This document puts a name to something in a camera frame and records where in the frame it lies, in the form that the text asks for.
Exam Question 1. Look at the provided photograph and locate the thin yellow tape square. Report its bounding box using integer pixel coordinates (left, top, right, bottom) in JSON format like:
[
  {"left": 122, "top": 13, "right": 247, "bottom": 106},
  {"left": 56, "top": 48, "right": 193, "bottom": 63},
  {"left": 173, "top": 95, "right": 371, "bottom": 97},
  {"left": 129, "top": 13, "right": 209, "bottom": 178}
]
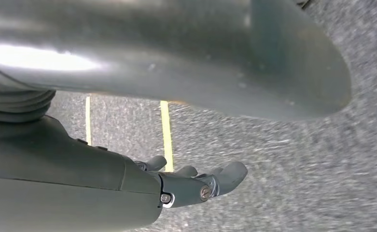
[{"left": 85, "top": 96, "right": 174, "bottom": 173}]

